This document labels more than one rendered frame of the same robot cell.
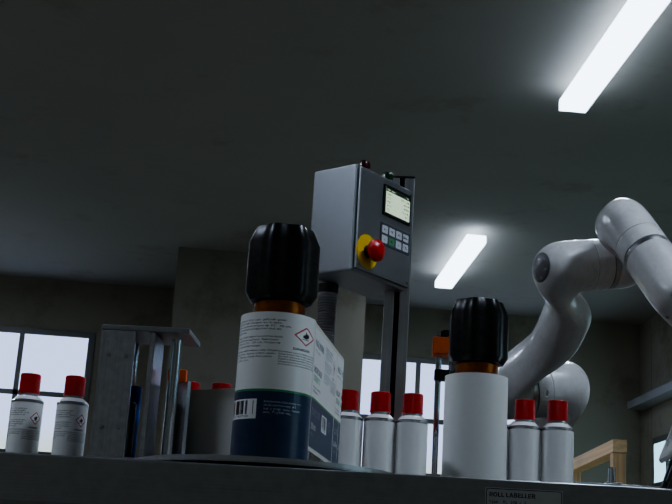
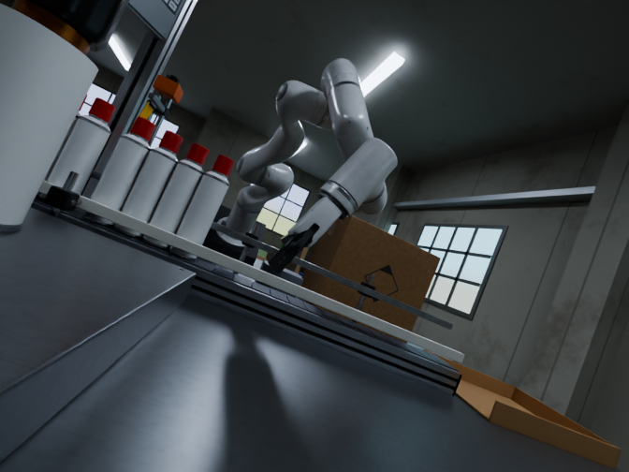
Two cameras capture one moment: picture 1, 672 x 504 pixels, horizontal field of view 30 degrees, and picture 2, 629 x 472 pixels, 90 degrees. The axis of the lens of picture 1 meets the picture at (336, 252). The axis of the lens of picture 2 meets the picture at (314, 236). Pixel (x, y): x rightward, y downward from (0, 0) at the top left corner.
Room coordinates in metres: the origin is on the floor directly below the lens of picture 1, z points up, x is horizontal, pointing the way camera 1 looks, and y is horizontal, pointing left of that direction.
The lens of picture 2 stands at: (1.37, -0.45, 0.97)
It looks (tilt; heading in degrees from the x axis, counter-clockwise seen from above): 4 degrees up; 347
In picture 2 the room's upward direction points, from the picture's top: 23 degrees clockwise
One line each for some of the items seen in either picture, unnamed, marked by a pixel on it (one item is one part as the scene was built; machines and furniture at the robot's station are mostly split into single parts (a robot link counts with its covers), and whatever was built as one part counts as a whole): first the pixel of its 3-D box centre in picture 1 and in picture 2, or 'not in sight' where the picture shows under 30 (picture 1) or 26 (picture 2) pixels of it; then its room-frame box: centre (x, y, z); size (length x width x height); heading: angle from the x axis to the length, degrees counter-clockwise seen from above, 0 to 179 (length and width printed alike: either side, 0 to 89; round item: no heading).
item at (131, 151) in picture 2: not in sight; (123, 170); (2.01, -0.22, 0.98); 0.05 x 0.05 x 0.20
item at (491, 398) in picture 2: not in sight; (504, 400); (1.96, -1.14, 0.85); 0.30 x 0.26 x 0.04; 87
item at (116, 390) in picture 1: (145, 417); not in sight; (1.95, 0.28, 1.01); 0.14 x 0.13 x 0.26; 87
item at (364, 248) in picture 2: not in sight; (362, 275); (2.29, -0.85, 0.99); 0.30 x 0.24 x 0.27; 91
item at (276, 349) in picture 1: (276, 346); not in sight; (1.43, 0.06, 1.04); 0.09 x 0.09 x 0.29
